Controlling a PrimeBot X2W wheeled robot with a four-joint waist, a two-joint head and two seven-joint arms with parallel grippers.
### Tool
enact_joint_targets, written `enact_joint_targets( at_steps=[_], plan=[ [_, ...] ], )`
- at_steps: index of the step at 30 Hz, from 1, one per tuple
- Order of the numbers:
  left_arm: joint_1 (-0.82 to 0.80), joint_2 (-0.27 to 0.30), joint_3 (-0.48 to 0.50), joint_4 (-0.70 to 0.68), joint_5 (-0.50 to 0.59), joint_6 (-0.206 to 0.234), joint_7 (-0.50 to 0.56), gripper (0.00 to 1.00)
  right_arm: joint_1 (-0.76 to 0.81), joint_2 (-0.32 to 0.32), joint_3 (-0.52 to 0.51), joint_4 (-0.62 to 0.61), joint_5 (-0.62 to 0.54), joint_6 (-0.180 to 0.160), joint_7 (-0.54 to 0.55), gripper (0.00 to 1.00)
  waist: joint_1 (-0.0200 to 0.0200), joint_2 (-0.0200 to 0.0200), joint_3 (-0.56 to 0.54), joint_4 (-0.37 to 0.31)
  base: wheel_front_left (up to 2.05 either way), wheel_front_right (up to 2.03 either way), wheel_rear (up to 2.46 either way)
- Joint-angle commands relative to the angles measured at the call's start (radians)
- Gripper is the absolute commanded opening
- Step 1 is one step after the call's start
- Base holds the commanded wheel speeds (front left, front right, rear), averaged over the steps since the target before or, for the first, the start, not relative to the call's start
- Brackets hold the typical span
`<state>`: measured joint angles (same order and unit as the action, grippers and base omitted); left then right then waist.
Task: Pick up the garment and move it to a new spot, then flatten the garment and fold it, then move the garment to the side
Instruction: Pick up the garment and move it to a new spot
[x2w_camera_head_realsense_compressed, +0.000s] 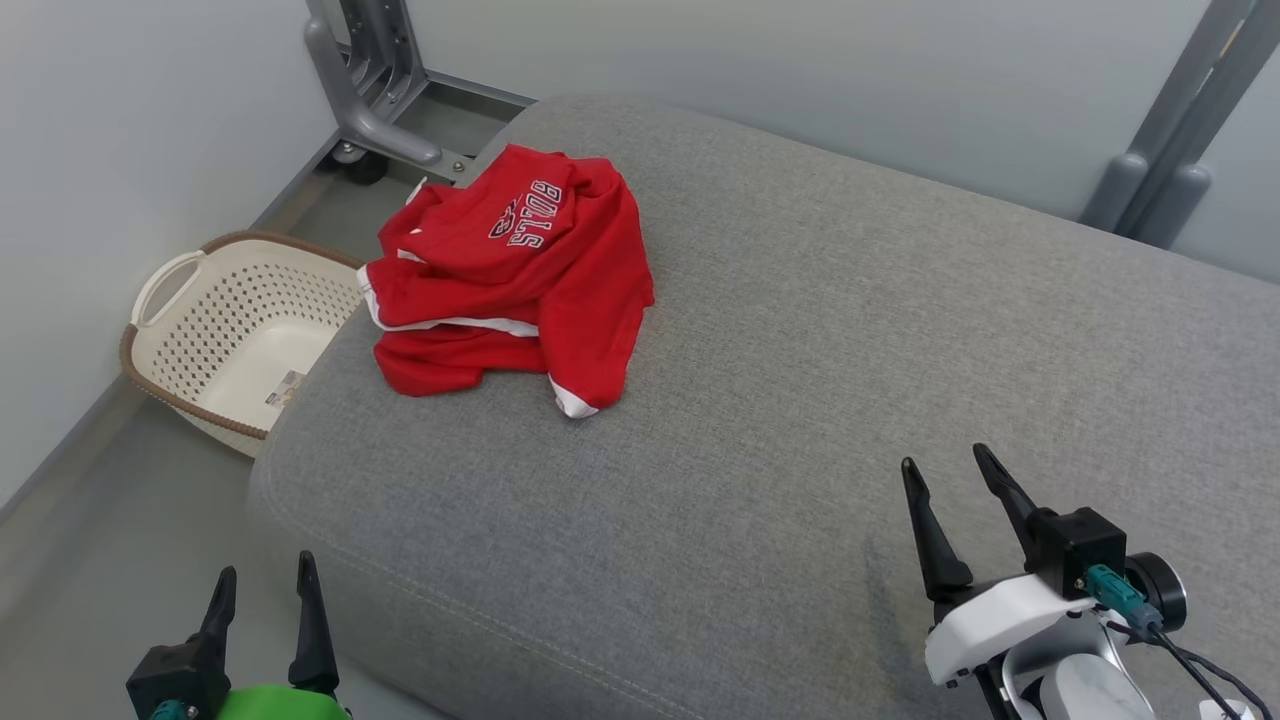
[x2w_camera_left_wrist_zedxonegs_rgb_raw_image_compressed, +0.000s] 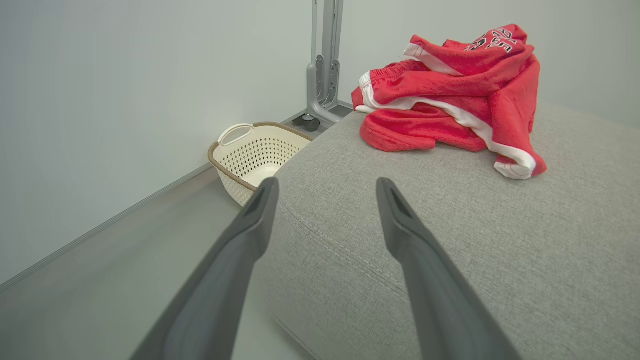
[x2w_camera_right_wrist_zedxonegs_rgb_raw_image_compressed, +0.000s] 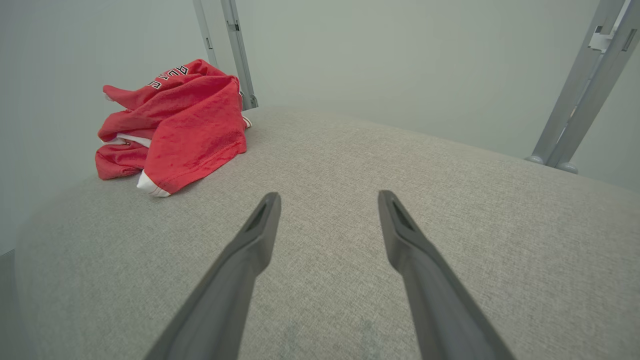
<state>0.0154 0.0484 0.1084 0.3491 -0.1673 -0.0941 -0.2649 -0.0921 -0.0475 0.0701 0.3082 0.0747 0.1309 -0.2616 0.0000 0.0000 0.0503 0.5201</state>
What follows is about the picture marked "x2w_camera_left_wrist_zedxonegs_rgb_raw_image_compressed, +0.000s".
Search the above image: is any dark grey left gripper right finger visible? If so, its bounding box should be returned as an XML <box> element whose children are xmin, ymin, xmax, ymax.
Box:
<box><xmin>376</xmin><ymin>177</ymin><xmax>522</xmax><ymax>360</ymax></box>

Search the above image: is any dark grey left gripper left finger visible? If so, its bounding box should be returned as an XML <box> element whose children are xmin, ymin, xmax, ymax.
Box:
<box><xmin>131</xmin><ymin>177</ymin><xmax>280</xmax><ymax>360</ymax></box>

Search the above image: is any red shorts white stripe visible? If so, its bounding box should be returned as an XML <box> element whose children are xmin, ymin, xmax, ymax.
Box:
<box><xmin>351</xmin><ymin>59</ymin><xmax>501</xmax><ymax>153</ymax></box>

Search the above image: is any red basketball jersey number 23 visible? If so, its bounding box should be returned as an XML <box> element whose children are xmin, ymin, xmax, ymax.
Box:
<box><xmin>404</xmin><ymin>24</ymin><xmax>547</xmax><ymax>180</ymax></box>

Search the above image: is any grey fabric ottoman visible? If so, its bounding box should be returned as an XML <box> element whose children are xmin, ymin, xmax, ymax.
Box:
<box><xmin>260</xmin><ymin>100</ymin><xmax>640</xmax><ymax>360</ymax></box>

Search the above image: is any cream perforated laundry basket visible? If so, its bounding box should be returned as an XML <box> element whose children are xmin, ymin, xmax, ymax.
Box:
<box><xmin>208</xmin><ymin>121</ymin><xmax>314</xmax><ymax>207</ymax></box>

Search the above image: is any grey metal stand frame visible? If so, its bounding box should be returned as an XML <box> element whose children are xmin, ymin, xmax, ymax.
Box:
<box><xmin>306</xmin><ymin>0</ymin><xmax>354</xmax><ymax>126</ymax></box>

